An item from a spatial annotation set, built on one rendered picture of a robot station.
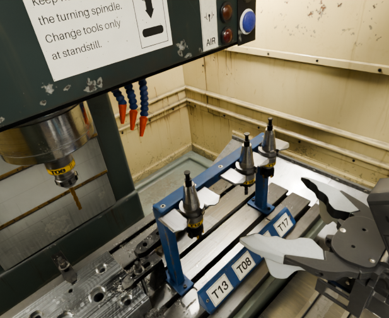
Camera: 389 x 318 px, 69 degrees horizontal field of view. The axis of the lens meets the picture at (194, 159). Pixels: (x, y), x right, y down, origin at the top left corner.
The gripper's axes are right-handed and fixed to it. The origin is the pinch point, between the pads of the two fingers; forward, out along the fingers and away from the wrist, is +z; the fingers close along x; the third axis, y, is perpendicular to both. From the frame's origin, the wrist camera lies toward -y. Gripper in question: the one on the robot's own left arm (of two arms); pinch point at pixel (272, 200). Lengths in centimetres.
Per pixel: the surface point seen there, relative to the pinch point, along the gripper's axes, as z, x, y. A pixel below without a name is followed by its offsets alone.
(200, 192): 28.5, 12.7, 23.4
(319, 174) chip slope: 25, 85, 60
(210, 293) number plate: 19, 4, 50
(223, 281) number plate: 19, 9, 50
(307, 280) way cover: 6, 40, 72
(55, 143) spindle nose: 28.3, -15.9, -6.6
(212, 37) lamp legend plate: 15.2, 6.3, -18.1
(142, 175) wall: 117, 44, 80
